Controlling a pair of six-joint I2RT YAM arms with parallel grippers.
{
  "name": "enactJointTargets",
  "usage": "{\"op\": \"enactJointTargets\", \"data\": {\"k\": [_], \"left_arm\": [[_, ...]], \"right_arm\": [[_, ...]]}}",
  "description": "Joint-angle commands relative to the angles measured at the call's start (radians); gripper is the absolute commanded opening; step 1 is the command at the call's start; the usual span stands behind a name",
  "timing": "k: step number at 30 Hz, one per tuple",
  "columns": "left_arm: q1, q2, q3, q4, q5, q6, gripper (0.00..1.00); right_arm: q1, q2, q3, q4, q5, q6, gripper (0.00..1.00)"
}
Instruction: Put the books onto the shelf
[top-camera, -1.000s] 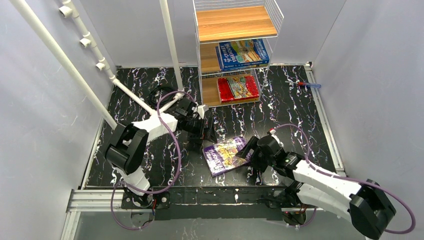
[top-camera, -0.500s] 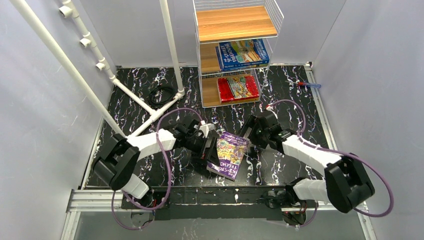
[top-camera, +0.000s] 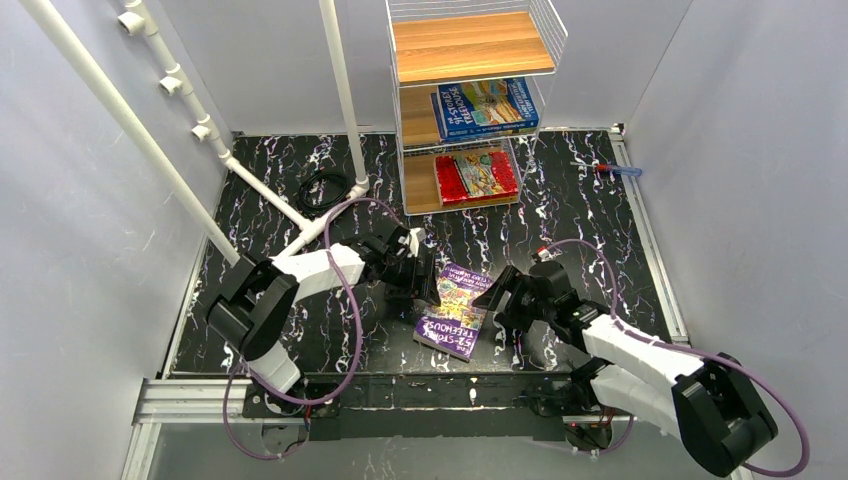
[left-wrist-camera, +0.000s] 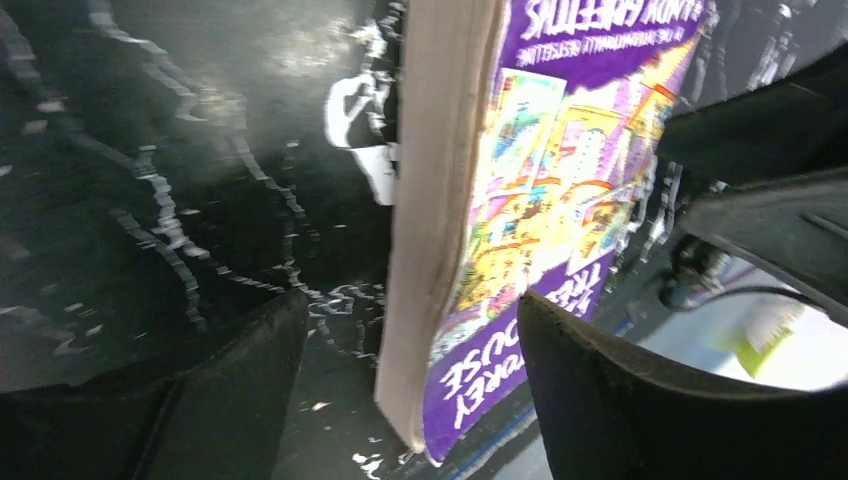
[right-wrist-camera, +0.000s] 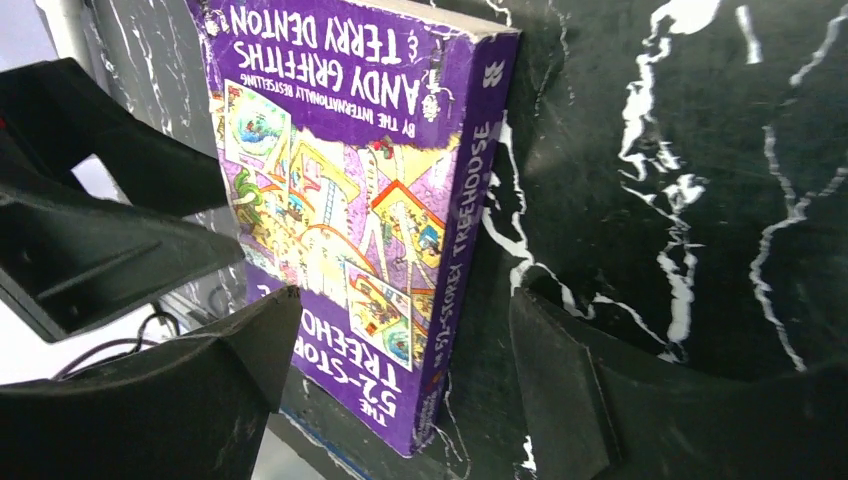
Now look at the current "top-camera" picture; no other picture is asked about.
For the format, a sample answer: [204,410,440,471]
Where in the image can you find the purple 52-storey treehouse book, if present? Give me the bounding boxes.
[413,263,494,362]

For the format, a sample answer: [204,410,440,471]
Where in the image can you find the red treehouse book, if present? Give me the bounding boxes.
[434,151,520,205]

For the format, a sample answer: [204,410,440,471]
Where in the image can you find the blue 91-storey treehouse book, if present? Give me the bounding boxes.
[431,77,540,142]

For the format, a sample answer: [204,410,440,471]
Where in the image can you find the Animal Farm book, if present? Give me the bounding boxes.
[431,89,539,143]

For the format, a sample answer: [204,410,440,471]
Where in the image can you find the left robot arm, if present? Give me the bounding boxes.
[205,219,441,399]

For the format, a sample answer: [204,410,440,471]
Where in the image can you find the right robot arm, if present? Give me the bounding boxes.
[472,261,778,476]

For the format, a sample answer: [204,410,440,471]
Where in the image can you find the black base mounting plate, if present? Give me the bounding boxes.
[242,372,633,450]

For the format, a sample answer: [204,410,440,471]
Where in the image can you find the blue red pen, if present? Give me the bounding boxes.
[570,162,643,177]

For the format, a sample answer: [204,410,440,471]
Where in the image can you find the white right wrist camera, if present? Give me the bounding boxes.
[531,247,553,263]

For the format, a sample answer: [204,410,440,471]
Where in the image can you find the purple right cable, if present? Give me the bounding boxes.
[539,238,811,480]

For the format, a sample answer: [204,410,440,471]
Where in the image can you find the purple cable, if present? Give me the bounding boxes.
[539,238,811,480]
[221,197,405,462]

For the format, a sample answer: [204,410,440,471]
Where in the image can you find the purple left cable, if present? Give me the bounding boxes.
[221,197,405,462]

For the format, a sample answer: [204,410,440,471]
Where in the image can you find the black coiled cable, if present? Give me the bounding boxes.
[296,172,356,213]

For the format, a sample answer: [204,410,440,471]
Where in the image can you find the white wire wooden shelf rack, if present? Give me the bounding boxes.
[387,1,568,215]

